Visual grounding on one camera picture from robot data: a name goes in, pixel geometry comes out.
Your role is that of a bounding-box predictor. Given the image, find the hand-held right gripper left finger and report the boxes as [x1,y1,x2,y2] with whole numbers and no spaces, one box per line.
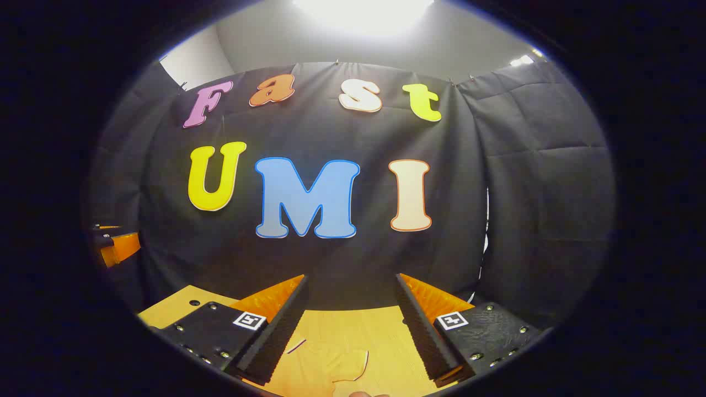
[150,275,309,385]

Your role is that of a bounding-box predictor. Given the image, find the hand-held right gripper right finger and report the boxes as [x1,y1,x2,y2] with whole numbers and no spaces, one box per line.
[395,273,544,388]

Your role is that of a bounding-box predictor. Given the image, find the black backdrop cloth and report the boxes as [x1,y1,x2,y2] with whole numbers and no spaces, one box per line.
[88,61,616,331]

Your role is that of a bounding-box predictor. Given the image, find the bright ceiling light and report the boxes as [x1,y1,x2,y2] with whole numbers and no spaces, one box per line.
[292,0,436,37]

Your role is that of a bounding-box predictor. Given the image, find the small ceiling light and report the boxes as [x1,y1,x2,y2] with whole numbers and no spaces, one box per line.
[510,52,547,68]

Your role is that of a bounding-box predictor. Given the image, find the orange T-shirt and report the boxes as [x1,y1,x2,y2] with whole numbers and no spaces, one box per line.
[245,336,387,397]

